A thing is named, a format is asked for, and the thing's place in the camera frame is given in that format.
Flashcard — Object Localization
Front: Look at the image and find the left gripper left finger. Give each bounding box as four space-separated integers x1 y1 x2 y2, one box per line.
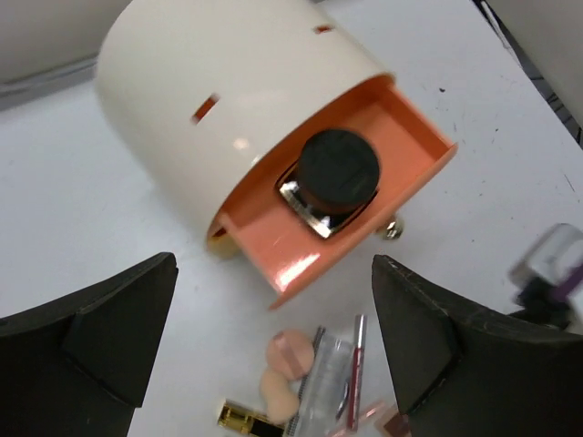
1 252 178 436

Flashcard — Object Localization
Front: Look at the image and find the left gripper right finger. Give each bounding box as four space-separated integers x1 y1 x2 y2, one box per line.
372 255 582 436

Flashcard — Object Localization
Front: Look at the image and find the pink blush palette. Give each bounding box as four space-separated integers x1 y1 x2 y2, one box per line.
374 404 412 437

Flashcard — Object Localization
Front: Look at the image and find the clear plastic tube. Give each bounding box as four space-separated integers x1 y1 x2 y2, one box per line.
295 333 353 437

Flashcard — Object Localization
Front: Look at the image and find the grey checkered eyeliner pencil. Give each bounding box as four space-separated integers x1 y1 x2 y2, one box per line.
283 326 326 437

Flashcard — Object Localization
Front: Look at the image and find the gold black lipstick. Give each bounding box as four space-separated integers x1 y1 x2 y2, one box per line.
217 400 286 437

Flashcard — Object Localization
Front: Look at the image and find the beige makeup sponge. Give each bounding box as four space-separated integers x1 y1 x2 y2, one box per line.
260 368 300 424

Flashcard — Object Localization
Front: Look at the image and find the black square compact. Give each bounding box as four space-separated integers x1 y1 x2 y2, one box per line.
275 162 378 239

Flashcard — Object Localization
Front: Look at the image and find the pink top drawer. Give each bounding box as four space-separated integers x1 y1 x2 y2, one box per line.
208 75 456 304

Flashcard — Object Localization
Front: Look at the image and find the round black compact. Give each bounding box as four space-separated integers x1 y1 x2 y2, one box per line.
297 128 381 214

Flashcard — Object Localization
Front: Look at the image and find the cream drawer organizer box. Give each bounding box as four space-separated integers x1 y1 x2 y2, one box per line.
96 0 387 232

